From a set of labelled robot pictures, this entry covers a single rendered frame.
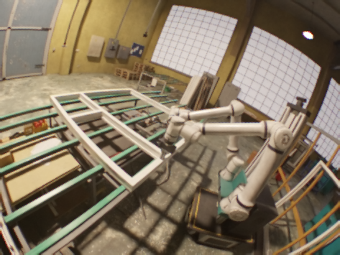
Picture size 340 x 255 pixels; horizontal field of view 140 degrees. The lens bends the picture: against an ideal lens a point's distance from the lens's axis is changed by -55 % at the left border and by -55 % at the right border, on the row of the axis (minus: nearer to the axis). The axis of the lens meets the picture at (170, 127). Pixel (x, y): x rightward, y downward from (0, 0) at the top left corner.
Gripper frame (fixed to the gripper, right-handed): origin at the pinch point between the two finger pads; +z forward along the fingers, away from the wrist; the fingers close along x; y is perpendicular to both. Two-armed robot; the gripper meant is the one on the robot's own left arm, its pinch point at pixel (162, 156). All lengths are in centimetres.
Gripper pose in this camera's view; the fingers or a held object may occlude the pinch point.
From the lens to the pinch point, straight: 106.7
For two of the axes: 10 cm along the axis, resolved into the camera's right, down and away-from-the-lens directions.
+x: 8.2, 4.8, -3.0
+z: -3.4, 8.4, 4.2
